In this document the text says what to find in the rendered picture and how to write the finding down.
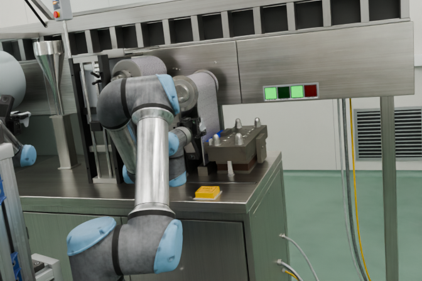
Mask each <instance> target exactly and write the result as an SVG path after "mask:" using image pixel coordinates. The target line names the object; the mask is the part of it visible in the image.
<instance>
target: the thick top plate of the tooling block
mask: <svg viewBox="0 0 422 281"><path fill-rule="evenodd" d="M261 126H262V127H260V128H255V127H254V125H249V126H242V128H235V127H233V128H232V132H231V133H229V134H228V135H227V136H225V137H220V138H219V140H220V144H221V145H219V146H212V145H209V146H208V147H207V150H208V160H209V161H247V160H248V159H249V157H250V156H251V155H252V154H253V153H254V152H255V151H256V138H257V137H258V136H259V135H260V134H261V133H265V137H266V138H267V137H268V130H267V125H261ZM237 133H240V134H241V135H242V138H243V142H244V144H243V145H235V136H236V134H237Z"/></svg>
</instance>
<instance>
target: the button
mask: <svg viewBox="0 0 422 281"><path fill-rule="evenodd" d="M219 192H220V189H219V186H201V188H199V189H198V190H197V191H196V192H195V197H196V198H206V199H214V198H215V196H216V195H217V194H218V193H219Z"/></svg>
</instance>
